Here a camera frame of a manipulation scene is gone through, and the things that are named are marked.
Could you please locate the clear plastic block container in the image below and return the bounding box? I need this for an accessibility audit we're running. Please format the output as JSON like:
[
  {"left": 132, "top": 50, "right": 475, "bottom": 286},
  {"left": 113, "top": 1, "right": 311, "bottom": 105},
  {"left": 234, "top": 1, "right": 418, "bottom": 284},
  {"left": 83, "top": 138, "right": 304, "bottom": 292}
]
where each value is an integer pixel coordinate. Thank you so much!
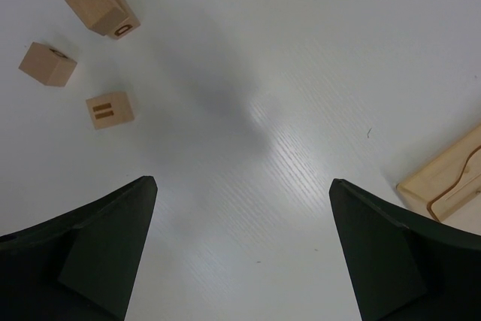
[{"left": 396, "top": 126, "right": 480, "bottom": 223}]

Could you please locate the wood block with bars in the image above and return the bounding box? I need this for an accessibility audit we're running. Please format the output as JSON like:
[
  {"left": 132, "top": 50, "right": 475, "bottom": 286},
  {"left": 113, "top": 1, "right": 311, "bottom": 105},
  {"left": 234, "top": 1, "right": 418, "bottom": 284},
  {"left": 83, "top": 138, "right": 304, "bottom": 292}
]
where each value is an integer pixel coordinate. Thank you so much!
[{"left": 86, "top": 92, "right": 135, "bottom": 130}]

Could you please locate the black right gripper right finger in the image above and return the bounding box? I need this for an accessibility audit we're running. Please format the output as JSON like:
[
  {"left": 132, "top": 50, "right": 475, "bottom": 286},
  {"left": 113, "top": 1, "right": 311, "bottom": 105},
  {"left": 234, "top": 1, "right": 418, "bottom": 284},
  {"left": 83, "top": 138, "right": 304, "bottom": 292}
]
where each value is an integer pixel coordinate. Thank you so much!
[{"left": 329, "top": 179, "right": 480, "bottom": 320}]

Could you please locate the plain wood block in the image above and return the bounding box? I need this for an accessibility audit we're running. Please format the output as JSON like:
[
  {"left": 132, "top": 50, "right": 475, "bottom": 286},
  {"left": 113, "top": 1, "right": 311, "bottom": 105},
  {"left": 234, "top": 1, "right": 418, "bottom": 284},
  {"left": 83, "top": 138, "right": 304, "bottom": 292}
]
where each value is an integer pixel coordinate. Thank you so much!
[
  {"left": 65, "top": 0, "right": 128, "bottom": 36},
  {"left": 107, "top": 0, "right": 141, "bottom": 40},
  {"left": 18, "top": 42, "right": 77, "bottom": 87}
]

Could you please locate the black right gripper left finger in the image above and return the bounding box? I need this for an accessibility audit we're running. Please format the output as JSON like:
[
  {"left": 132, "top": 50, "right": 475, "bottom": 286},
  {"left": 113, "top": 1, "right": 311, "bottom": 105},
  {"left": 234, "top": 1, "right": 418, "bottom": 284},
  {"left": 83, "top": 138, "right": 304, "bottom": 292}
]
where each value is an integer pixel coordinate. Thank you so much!
[{"left": 1, "top": 176, "right": 157, "bottom": 320}]

